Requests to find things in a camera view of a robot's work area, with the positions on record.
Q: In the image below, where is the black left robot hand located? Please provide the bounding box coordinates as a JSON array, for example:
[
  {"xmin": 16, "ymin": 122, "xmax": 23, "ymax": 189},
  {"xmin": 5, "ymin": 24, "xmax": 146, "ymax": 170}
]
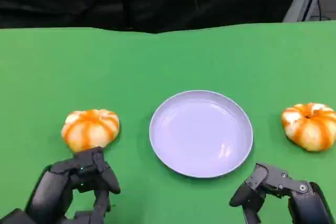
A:
[{"xmin": 0, "ymin": 147, "xmax": 121, "ymax": 224}]

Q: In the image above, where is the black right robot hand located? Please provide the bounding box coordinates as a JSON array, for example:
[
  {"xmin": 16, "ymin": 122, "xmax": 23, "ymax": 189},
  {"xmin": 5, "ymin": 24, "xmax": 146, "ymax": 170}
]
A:
[{"xmin": 229, "ymin": 163, "xmax": 334, "ymax": 224}]

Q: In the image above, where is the orange white toy bread roll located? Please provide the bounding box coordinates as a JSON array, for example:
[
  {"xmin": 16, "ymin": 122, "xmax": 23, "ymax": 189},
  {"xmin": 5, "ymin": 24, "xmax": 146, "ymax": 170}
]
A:
[
  {"xmin": 281, "ymin": 102, "xmax": 336, "ymax": 152},
  {"xmin": 61, "ymin": 109, "xmax": 121, "ymax": 153}
]

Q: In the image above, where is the lilac plate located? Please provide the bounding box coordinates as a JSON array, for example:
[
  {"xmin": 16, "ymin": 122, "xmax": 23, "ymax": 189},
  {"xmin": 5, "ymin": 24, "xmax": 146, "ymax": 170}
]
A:
[{"xmin": 149, "ymin": 90, "xmax": 254, "ymax": 179}]

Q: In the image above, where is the green table cloth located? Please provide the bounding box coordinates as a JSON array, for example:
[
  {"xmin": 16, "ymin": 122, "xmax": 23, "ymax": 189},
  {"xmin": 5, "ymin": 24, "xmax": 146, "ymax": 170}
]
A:
[{"xmin": 0, "ymin": 20, "xmax": 336, "ymax": 224}]

